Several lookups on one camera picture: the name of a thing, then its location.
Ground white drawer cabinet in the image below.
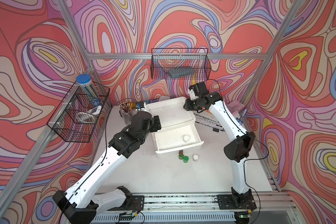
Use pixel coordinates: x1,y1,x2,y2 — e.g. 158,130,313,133
143,97,196,132

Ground white drawer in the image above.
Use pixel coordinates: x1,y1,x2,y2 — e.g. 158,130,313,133
152,124,204,158

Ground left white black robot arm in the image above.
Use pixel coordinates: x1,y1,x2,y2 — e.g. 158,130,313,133
53,111,161,224

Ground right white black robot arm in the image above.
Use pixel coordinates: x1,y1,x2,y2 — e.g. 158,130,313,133
183,82,255,208

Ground newspaper stack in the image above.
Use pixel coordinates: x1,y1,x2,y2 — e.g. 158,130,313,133
193,111,225,132

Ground dark books behind cabinet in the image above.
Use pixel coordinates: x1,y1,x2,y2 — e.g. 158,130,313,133
145,96,171,104

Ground mesh pencil cup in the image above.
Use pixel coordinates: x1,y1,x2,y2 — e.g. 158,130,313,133
119,102,133,125

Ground pink plastic bag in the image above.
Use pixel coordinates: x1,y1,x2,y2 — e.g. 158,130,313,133
227,100,245,118

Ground grey object in basket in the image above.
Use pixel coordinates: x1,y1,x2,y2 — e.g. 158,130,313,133
168,67,195,79

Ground white object in left basket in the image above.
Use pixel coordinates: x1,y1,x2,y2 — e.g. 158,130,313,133
74,105,102,124

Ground blue lid pencil tube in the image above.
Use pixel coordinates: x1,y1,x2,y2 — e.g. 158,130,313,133
76,74,102,107

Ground green circuit board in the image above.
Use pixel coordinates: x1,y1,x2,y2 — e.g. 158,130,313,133
118,212,138,222

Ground black wire basket back wall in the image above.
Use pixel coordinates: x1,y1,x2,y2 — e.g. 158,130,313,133
150,47,211,82

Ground black wire basket wall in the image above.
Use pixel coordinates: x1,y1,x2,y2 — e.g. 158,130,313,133
47,82,110,143
150,47,211,82

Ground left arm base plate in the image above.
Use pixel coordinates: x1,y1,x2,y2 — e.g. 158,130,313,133
109,195,145,211

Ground black wire basket left wall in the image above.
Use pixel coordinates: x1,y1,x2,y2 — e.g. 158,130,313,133
47,82,110,143

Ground white perforated cable duct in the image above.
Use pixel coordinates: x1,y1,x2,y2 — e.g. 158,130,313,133
92,212,236,224

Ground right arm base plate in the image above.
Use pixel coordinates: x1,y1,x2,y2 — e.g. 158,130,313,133
217,192,257,211

